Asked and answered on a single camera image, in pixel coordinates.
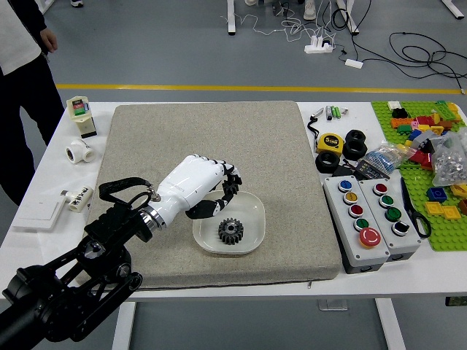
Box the person's hand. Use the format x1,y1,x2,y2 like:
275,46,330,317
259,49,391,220
39,28,59,54

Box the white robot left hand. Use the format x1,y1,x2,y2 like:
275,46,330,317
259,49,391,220
148,153,243,230

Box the big black gear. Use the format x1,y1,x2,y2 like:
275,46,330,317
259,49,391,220
217,217,245,246

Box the grey five-button control box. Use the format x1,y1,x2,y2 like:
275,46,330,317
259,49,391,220
323,175,391,276

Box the grey four-button control box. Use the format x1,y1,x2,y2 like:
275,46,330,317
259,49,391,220
359,177,422,263

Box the grey-brown mat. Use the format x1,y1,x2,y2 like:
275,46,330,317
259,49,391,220
75,100,343,294

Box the person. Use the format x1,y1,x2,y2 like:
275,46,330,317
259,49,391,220
0,0,66,207

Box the white square plate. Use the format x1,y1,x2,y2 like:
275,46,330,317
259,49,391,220
192,190,266,255

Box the white tube with writing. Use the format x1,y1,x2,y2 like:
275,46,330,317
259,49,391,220
60,184,96,213

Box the white pipe tee fitting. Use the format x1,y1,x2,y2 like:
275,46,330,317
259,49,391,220
65,137,97,166

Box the yellow tape measure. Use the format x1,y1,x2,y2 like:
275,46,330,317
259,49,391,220
315,132,345,155

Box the black flat pouch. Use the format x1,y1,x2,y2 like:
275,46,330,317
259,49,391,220
333,163,360,179

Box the white flat panel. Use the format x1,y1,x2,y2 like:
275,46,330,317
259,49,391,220
12,198,67,233

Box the white table leg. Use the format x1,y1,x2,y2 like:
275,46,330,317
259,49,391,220
110,301,137,350
374,297,408,350

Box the black display module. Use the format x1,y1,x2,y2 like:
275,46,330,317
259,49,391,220
355,160,391,181

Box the white power strip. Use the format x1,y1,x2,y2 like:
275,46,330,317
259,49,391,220
304,34,335,55

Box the plastic bag of blue parts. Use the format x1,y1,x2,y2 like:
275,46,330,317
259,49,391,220
359,141,417,173

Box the black scissors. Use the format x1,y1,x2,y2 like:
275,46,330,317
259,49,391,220
399,176,433,240

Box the green brick baseplate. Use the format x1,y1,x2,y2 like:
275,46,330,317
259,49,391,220
370,100,467,253

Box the red toy brick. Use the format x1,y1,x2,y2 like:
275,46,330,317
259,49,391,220
408,150,433,169

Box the blue toy brick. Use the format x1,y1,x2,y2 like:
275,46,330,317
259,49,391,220
426,187,449,203

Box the plastic bag of silver nuts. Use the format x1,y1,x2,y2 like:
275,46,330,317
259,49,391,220
431,127,467,187

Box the green long toy brick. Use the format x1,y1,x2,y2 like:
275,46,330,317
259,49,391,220
434,100,455,121

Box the cream switch box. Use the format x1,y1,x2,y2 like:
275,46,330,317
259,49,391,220
66,96,99,139

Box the white floor cable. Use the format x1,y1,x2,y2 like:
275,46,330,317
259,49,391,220
220,7,339,42

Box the grey bracket under table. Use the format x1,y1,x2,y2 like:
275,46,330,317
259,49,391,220
317,298,348,312

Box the black floor cable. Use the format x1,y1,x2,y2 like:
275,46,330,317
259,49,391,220
330,7,467,93

